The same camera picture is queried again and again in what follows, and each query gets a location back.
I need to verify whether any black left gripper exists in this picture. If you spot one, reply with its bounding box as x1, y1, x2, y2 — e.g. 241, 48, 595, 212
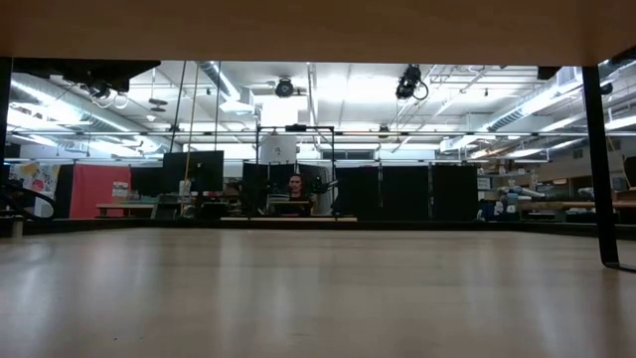
12, 59, 161, 93

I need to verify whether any wooden shelf with black legs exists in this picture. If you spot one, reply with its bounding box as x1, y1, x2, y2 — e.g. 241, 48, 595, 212
0, 0, 636, 274

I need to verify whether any black ceiling device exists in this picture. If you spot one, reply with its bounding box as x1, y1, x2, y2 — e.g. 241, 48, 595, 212
86, 79, 114, 100

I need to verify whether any orange partition panel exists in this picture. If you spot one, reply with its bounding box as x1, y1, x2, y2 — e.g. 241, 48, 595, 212
69, 163, 133, 220

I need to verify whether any long wooden bench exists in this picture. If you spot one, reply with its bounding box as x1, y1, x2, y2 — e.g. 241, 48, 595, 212
516, 198, 636, 211

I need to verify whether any small wooden table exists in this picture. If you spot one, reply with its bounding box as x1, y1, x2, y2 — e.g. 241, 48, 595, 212
96, 201, 153, 219

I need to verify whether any colourful poster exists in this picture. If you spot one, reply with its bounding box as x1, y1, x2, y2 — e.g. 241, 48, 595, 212
8, 161, 62, 219

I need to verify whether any round black ceiling fixture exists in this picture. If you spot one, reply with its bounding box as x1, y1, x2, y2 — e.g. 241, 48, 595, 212
274, 76, 296, 98

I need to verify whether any white sign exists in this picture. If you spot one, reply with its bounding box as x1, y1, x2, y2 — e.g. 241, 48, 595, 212
258, 133, 298, 165

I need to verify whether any person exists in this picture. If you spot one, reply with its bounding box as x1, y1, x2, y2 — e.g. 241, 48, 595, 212
283, 173, 314, 216

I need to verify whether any black ceiling cable reel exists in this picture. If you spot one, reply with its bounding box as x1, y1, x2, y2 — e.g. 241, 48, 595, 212
395, 64, 429, 100

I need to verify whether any black metal stand frame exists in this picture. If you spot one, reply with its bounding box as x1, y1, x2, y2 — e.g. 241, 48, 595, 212
254, 123, 338, 220

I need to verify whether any black aluminium table frame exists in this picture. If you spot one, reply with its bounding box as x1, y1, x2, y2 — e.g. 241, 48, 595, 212
0, 217, 636, 239

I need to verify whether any black partition wall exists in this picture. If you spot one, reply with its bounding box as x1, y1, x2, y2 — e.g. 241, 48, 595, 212
335, 163, 479, 220

